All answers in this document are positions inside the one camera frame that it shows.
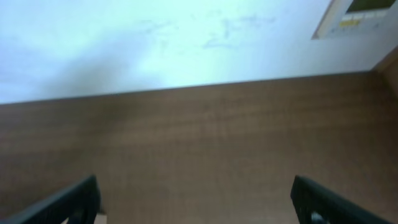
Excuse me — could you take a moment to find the brown cardboard box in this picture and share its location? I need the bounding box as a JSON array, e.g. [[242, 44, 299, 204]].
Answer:
[[94, 213, 108, 224]]

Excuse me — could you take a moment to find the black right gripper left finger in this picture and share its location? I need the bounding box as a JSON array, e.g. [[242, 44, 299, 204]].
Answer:
[[1, 175, 101, 224]]

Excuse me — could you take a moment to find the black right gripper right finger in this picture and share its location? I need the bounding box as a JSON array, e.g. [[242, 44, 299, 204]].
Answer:
[[290, 175, 389, 224]]

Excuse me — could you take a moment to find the white wall control panel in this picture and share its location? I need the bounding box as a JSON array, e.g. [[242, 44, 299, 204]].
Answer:
[[312, 0, 397, 39]]

